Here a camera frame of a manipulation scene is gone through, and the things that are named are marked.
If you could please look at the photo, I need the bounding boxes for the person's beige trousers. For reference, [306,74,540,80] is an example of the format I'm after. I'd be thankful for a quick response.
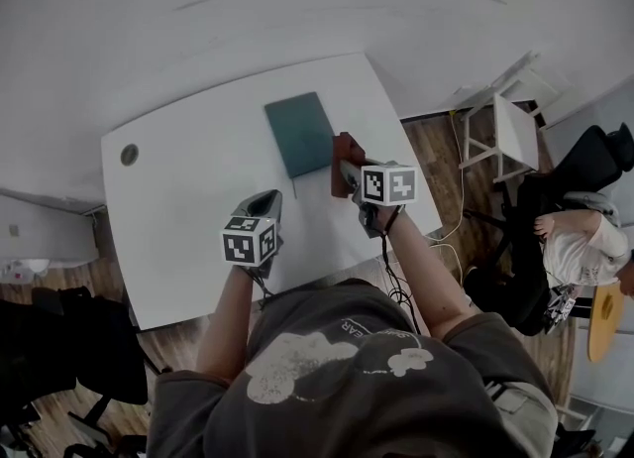
[487,380,560,452]

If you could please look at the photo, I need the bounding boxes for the pale floor cable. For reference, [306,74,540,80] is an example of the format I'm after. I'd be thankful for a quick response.
[426,108,473,288]

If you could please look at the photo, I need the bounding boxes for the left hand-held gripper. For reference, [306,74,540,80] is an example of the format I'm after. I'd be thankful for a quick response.
[220,189,286,280]

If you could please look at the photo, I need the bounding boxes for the person's grey printed t-shirt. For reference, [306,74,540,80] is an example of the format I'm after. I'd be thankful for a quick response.
[146,277,559,458]

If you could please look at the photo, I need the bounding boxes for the black white patterned object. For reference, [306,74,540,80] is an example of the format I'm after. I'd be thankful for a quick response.
[543,283,580,334]

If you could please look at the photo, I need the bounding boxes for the dark teal notebook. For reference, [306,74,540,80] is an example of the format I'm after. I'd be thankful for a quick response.
[264,91,344,199]

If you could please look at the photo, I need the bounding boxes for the white wooden chair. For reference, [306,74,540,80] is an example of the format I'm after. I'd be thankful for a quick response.
[457,51,577,184]

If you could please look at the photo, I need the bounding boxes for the person's right forearm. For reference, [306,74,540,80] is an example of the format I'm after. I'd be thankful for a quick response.
[380,206,479,341]

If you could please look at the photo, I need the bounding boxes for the black office chair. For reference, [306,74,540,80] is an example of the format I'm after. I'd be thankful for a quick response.
[0,285,151,458]
[464,122,634,338]

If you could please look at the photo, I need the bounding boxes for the round yellow wooden table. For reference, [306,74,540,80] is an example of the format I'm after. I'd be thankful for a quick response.
[586,281,627,364]

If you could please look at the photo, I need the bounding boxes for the person's left forearm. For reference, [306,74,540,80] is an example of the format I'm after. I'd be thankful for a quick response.
[196,262,260,381]

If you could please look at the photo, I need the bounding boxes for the red-brown cloth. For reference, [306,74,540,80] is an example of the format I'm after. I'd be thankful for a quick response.
[330,131,369,199]

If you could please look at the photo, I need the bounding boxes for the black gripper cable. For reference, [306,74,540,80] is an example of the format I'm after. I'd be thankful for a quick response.
[377,230,423,336]
[246,267,274,309]

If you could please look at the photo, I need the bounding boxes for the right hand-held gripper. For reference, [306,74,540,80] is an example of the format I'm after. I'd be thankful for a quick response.
[339,159,419,240]

